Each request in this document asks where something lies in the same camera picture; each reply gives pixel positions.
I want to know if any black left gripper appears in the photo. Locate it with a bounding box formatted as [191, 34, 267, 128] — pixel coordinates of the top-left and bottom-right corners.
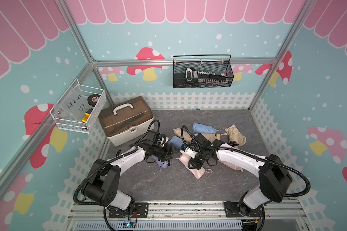
[152, 143, 180, 162]

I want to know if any light blue sleeved umbrella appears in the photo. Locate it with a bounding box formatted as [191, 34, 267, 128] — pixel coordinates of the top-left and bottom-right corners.
[168, 136, 186, 150]

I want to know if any pink sleeved umbrella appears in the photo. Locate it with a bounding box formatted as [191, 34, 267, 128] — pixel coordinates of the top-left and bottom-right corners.
[177, 154, 213, 179]

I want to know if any beige umbrella sleeve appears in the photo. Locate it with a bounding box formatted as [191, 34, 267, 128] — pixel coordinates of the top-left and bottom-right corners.
[225, 125, 246, 146]

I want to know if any pink umbrella sleeve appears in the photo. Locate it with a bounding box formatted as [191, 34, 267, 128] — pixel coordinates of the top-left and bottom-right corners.
[219, 160, 243, 171]

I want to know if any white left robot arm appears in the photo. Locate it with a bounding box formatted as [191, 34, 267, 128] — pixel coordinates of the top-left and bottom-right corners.
[73, 119, 174, 217]

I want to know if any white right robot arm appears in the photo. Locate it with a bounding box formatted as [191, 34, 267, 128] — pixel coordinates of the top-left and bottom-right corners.
[181, 134, 311, 217]

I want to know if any purple sleeved umbrella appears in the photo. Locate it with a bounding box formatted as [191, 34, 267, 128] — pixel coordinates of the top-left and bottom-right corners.
[152, 156, 171, 172]

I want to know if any beige sleeved umbrella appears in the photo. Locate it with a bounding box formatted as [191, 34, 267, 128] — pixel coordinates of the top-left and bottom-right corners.
[202, 133, 229, 143]

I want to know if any small blue sleeved umbrella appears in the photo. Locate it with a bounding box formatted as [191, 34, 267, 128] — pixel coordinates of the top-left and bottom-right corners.
[192, 123, 225, 134]

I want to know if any brown and cream toolbox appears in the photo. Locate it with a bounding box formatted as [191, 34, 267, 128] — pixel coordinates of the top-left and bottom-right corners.
[98, 96, 154, 147]

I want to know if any socket set in basket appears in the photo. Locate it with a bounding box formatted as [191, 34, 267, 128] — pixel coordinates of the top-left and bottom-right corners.
[185, 68, 229, 87]

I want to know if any yellow tool in bin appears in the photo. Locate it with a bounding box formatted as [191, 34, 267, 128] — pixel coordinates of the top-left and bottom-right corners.
[82, 108, 93, 123]

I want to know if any black tape roll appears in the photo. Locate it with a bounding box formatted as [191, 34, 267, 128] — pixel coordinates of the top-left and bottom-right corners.
[87, 94, 101, 107]

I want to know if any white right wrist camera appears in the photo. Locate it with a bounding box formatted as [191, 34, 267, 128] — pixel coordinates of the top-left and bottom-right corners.
[180, 147, 197, 159]

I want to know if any black wire mesh basket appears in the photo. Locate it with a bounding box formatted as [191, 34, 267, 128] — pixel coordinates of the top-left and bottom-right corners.
[172, 54, 234, 88]

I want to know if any clear plastic wall bin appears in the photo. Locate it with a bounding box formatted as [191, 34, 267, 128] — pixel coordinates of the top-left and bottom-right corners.
[50, 80, 107, 134]

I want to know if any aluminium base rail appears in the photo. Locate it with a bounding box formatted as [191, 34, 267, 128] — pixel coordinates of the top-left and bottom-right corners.
[63, 199, 313, 231]

